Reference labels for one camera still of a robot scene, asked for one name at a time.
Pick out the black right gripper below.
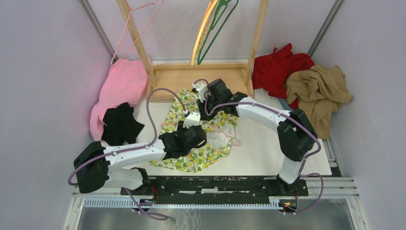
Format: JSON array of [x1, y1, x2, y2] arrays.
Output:
[[196, 94, 222, 122]]

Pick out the lemon print skirt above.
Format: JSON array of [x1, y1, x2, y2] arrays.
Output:
[[149, 88, 238, 173]]

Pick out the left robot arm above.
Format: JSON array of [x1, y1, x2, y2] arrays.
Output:
[[68, 125, 207, 195]]

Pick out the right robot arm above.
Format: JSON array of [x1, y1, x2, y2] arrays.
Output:
[[192, 79, 321, 196]]

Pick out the yellow wooden hanger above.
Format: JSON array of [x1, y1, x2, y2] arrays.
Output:
[[190, 0, 219, 66]]

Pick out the pink hanger on rack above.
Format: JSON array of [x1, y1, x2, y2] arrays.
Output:
[[111, 0, 165, 67]]

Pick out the wooden clothes rack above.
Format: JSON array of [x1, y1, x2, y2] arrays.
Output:
[[115, 0, 270, 103]]

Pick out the black cloth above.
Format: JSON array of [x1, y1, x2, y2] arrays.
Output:
[[101, 103, 145, 146]]

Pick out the pink garment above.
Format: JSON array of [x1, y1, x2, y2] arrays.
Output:
[[90, 59, 148, 141]]

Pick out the red garment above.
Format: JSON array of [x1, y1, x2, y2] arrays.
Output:
[[251, 43, 315, 100]]

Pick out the tan garment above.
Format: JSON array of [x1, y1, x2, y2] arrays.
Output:
[[285, 65, 353, 139]]

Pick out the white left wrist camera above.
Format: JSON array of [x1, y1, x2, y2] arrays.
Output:
[[182, 112, 201, 128]]

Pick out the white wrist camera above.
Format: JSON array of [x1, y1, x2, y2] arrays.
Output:
[[182, 112, 201, 128], [192, 82, 209, 103]]

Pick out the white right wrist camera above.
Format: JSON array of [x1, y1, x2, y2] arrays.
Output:
[[192, 82, 209, 103]]

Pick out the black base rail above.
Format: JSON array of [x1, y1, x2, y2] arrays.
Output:
[[130, 176, 309, 205]]

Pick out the green wire hanger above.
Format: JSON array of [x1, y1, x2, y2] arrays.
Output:
[[197, 0, 239, 65]]

